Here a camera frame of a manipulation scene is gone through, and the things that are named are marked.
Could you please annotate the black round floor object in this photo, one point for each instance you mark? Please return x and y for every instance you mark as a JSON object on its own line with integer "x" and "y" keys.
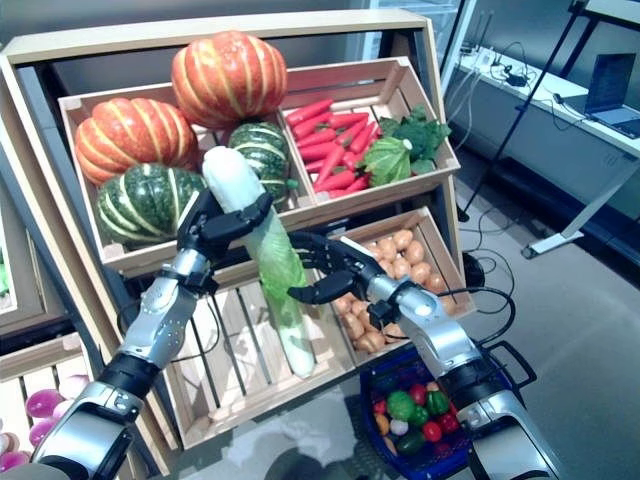
{"x": 474, "y": 272}

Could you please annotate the small red vegetable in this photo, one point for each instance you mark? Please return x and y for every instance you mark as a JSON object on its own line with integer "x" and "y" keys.
{"x": 380, "y": 406}

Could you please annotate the dark open laptop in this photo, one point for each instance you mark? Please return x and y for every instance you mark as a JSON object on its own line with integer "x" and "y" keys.
{"x": 610, "y": 85}

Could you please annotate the white desk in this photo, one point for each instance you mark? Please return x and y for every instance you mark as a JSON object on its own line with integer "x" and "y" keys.
{"x": 550, "y": 140}

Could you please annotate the small red tomato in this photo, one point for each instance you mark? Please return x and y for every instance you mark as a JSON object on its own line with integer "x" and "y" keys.
{"x": 417, "y": 394}

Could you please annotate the green white napa cabbage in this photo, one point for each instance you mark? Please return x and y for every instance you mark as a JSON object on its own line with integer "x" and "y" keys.
{"x": 235, "y": 180}
{"x": 300, "y": 350}

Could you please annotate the wooden display shelf frame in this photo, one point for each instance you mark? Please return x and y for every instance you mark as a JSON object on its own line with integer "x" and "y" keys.
{"x": 45, "y": 320}
{"x": 200, "y": 36}

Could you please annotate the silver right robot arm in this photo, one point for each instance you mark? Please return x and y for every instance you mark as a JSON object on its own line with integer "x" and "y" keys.
{"x": 440, "y": 340}

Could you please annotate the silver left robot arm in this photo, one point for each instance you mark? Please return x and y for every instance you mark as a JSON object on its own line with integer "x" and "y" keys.
{"x": 160, "y": 320}

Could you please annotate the small orange vegetable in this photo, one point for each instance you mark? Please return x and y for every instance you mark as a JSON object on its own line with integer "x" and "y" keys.
{"x": 382, "y": 424}

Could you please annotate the router with black antennas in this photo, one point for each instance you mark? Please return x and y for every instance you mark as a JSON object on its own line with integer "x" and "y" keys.
{"x": 483, "y": 35}

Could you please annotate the orange striped pumpkin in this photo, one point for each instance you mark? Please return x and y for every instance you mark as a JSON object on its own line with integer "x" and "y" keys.
{"x": 135, "y": 135}
{"x": 230, "y": 80}

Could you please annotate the small white box device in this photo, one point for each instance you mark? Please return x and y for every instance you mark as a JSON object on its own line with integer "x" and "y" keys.
{"x": 485, "y": 57}

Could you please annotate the green striped pumpkin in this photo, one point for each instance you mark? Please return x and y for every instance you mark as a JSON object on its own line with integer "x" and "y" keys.
{"x": 265, "y": 150}
{"x": 145, "y": 205}

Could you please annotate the red bell pepper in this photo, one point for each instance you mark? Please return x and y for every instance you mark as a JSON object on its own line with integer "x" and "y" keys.
{"x": 448, "y": 423}
{"x": 432, "y": 431}

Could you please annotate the dark green leafy vegetable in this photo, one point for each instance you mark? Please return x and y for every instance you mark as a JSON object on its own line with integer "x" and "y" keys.
{"x": 420, "y": 132}

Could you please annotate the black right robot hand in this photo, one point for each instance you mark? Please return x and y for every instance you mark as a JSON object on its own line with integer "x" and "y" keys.
{"x": 355, "y": 270}

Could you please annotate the brown potato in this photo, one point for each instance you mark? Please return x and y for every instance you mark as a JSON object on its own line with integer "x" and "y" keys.
{"x": 387, "y": 248}
{"x": 402, "y": 239}
{"x": 352, "y": 325}
{"x": 370, "y": 341}
{"x": 414, "y": 252}

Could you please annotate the white garlic bulb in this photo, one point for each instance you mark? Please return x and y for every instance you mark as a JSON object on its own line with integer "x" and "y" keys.
{"x": 398, "y": 426}

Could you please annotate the red orange carrot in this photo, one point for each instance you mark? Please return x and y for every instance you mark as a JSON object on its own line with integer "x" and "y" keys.
{"x": 317, "y": 151}
{"x": 310, "y": 111}
{"x": 335, "y": 181}
{"x": 315, "y": 137}
{"x": 312, "y": 125}
{"x": 362, "y": 137}
{"x": 348, "y": 121}
{"x": 331, "y": 164}

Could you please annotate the black slanted stand pole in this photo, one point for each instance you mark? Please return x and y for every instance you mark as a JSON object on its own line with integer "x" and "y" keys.
{"x": 525, "y": 107}

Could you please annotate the purple white turnip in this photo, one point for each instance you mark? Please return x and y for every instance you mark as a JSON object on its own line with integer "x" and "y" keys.
{"x": 75, "y": 386}
{"x": 45, "y": 403}
{"x": 61, "y": 409}
{"x": 12, "y": 459}
{"x": 42, "y": 431}

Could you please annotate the blue plastic shopping basket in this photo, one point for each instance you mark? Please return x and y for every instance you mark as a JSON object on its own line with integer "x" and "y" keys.
{"x": 370, "y": 380}

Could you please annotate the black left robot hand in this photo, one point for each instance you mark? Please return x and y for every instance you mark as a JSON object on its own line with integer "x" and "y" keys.
{"x": 200, "y": 235}

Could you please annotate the light green cabbage head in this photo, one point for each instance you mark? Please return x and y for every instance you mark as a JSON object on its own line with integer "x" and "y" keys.
{"x": 387, "y": 162}

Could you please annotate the black power adapter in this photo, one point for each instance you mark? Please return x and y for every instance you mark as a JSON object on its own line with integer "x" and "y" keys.
{"x": 517, "y": 79}

